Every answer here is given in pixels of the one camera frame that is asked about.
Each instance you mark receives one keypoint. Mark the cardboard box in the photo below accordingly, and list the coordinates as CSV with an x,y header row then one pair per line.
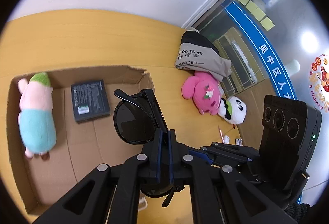
x,y
80,147

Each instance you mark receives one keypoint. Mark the red pencil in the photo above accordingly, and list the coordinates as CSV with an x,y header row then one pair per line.
x,y
221,135

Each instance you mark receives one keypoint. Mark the pink and blue plush toy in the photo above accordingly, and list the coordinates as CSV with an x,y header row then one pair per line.
x,y
35,119

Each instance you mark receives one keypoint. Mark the white panda plush toy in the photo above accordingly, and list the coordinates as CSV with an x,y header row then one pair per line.
x,y
233,110

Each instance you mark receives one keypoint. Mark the yellow sticky notes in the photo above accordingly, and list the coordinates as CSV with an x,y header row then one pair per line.
x,y
258,14

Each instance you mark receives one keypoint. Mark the black sunglasses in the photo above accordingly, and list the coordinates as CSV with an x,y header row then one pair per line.
x,y
138,120

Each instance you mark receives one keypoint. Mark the black rectangular box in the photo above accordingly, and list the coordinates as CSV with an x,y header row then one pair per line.
x,y
89,100

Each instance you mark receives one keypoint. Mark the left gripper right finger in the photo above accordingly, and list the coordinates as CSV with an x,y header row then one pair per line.
x,y
221,194

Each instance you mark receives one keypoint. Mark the blue banner strip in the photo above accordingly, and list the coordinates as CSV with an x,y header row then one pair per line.
x,y
254,32

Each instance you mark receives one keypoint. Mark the round red festive sticker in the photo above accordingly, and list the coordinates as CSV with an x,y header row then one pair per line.
x,y
319,82

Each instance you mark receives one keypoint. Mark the small white eraser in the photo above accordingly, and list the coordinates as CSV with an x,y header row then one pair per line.
x,y
226,139

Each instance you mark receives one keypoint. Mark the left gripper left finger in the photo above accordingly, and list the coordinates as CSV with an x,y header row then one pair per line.
x,y
109,194

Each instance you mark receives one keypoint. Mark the small metal clip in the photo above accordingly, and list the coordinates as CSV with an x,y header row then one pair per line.
x,y
239,142

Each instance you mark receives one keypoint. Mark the grey folded cloth bag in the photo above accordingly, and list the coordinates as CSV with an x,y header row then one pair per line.
x,y
197,53

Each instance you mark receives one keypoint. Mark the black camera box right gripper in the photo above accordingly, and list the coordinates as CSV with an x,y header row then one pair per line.
x,y
290,132

